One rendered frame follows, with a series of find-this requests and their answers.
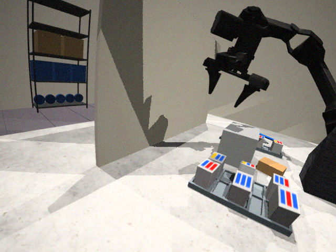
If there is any grey slotted rack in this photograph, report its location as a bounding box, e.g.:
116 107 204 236
188 168 293 237

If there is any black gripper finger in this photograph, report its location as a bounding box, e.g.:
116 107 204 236
205 68 221 94
234 84 260 107

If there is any tan cardboard box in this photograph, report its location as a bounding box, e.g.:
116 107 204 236
256 157 287 177

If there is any white block with blue and red stripes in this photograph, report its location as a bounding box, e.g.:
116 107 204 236
193 159 220 189

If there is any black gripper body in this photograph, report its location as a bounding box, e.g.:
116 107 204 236
203 44 269 91

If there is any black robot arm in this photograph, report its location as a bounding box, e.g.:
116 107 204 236
211 6 336 135

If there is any beige wall panel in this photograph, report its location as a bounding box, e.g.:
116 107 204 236
94 0 221 167

